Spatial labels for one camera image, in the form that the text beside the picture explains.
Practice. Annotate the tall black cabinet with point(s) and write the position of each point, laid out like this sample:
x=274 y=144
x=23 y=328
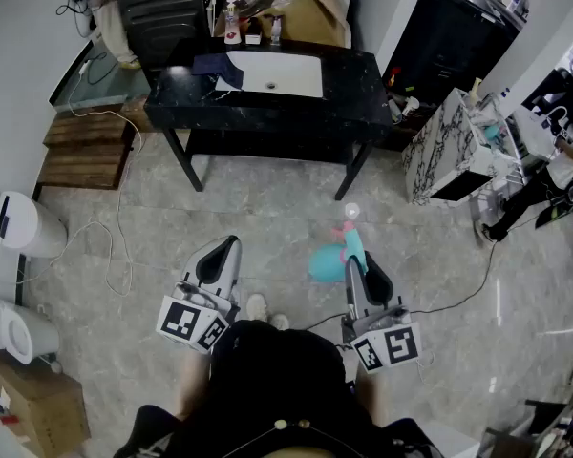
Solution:
x=449 y=36

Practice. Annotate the black drawer cabinet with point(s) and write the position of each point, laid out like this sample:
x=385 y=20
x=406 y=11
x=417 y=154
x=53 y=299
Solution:
x=162 y=27

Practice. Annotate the black marble vanity table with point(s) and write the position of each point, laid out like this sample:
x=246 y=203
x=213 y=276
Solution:
x=348 y=98

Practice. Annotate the teal spray bottle pink trigger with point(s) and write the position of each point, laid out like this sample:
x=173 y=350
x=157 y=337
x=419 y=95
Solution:
x=327 y=263

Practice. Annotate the person's black clothing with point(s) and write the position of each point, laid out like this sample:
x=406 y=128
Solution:
x=277 y=380

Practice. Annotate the small teal object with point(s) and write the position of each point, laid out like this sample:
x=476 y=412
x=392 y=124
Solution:
x=492 y=133

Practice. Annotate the person's white shoe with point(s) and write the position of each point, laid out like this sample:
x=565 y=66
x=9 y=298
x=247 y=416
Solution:
x=280 y=322
x=256 y=307

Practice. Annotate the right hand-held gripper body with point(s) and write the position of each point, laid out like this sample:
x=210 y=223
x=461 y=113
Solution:
x=387 y=344

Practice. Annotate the large cardboard box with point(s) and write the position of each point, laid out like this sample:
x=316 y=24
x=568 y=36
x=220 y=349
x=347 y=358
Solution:
x=315 y=17

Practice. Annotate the small clear bottle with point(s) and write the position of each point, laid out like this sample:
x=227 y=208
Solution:
x=276 y=31

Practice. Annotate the person's left forearm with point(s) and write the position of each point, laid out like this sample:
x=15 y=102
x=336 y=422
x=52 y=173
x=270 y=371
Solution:
x=193 y=384

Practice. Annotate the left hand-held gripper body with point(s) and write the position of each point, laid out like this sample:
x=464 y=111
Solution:
x=191 y=320

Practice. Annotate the person's right forearm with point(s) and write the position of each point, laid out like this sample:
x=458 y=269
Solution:
x=375 y=394

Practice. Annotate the white marble cabinet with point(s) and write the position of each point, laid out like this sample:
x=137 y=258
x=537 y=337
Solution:
x=439 y=160

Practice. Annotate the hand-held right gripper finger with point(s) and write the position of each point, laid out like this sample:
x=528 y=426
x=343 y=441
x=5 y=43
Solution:
x=377 y=284
x=355 y=289

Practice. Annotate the white cylindrical bin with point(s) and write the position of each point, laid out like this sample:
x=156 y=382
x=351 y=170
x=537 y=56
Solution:
x=28 y=227

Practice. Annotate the clear soap pump bottle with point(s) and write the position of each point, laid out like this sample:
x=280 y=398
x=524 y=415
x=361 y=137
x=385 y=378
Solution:
x=231 y=22

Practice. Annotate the white sink basin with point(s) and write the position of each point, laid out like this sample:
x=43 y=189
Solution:
x=282 y=72

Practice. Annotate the dark blue cloth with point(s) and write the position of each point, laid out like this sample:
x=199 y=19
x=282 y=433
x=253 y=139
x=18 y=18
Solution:
x=215 y=68

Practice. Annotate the wooden step platform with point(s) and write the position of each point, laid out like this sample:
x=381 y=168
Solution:
x=86 y=151

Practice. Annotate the small dark box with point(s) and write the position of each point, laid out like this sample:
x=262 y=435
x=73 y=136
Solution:
x=253 y=34

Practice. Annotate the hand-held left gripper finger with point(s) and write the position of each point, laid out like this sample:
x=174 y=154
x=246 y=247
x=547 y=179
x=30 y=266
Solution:
x=201 y=255
x=236 y=277

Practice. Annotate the small cardboard box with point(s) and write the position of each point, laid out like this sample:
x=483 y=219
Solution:
x=43 y=408

